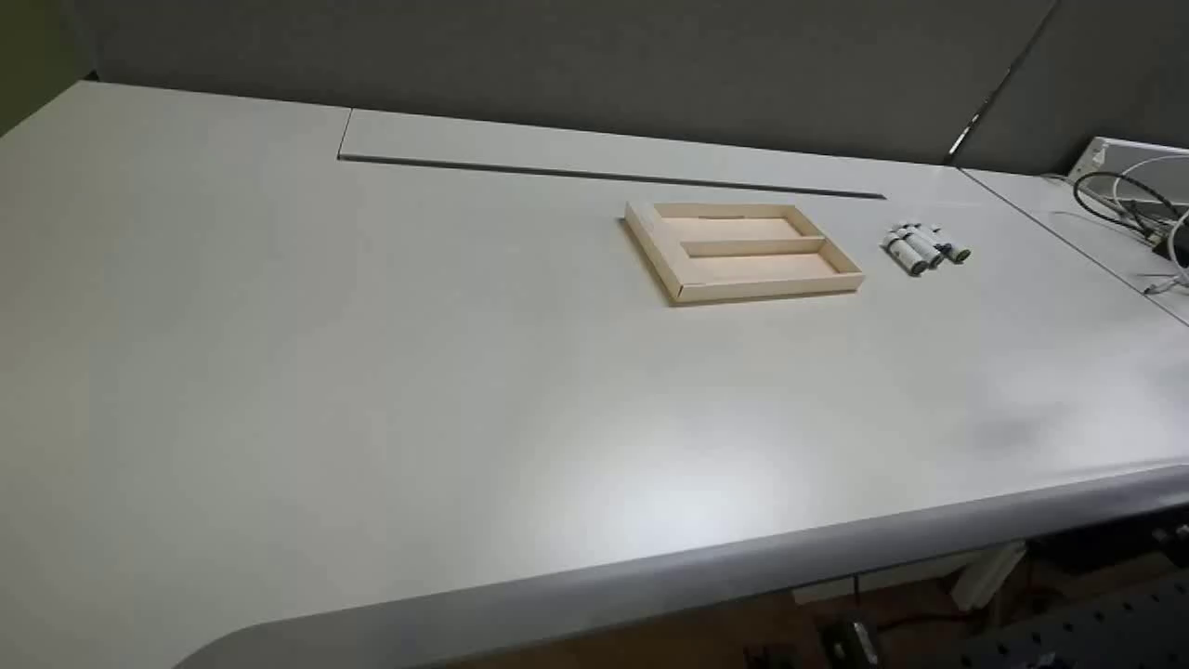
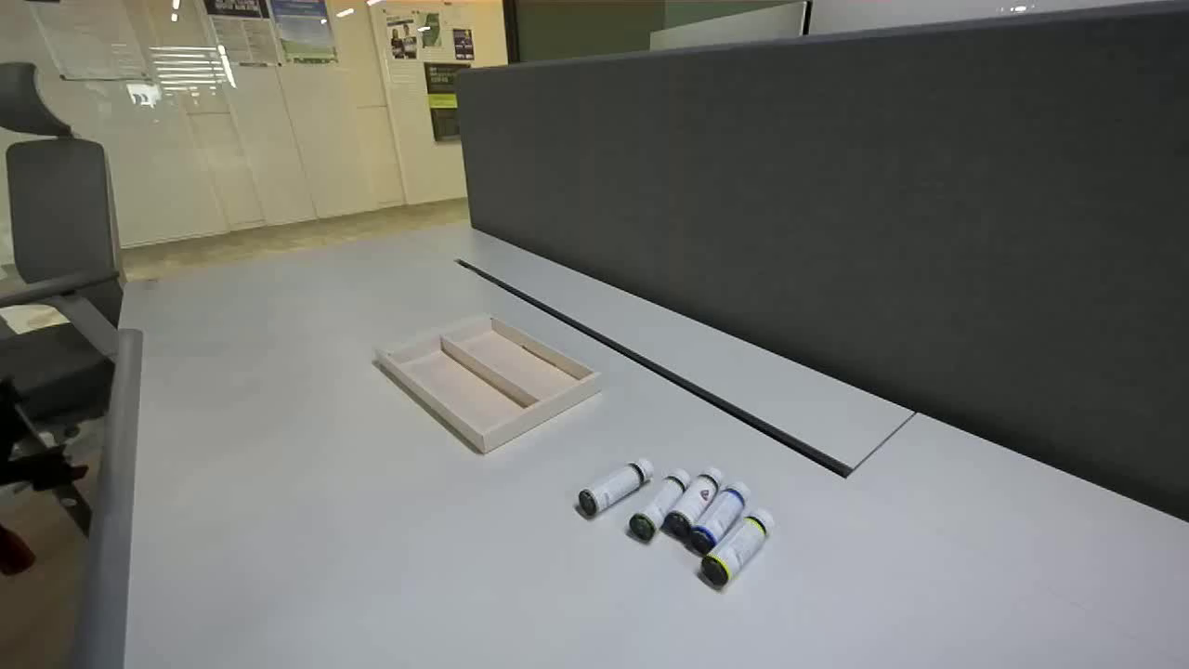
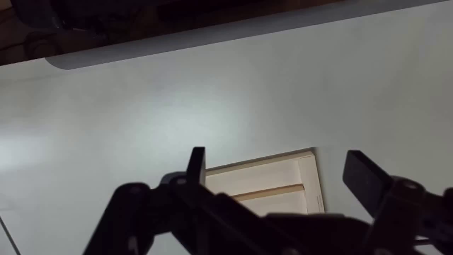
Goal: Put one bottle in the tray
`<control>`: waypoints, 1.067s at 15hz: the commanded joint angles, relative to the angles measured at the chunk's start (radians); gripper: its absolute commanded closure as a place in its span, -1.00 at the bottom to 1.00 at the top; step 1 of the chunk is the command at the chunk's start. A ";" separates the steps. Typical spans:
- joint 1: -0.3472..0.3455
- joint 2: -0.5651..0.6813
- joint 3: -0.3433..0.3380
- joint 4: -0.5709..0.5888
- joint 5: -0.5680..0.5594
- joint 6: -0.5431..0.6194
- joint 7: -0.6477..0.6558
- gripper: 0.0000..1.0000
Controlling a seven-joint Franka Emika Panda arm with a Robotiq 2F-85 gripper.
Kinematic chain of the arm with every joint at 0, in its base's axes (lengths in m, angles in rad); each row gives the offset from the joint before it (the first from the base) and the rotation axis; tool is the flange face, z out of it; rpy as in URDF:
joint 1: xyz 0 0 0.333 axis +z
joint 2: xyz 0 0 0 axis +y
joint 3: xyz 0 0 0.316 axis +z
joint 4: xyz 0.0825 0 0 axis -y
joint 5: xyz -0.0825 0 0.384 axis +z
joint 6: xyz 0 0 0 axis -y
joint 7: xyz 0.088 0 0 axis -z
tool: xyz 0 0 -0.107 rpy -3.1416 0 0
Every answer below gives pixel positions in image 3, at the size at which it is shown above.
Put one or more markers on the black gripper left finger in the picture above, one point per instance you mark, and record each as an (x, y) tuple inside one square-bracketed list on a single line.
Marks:
[(196, 169)]

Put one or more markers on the light wooden tray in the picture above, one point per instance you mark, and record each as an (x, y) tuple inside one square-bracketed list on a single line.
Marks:
[(279, 183)]

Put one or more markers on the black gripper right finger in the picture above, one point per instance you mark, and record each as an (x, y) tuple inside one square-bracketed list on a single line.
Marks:
[(366, 181)]

